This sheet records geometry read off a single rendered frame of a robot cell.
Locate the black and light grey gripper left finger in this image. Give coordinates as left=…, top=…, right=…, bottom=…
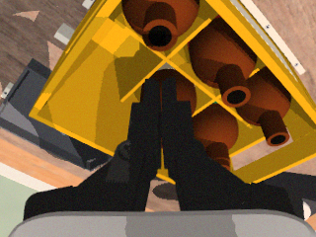
left=23, top=78, right=162, bottom=220

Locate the yellow wooden crate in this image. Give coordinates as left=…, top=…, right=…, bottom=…
left=29, top=0, right=316, bottom=184

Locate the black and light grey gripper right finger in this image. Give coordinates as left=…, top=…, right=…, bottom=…
left=162, top=77, right=305, bottom=220

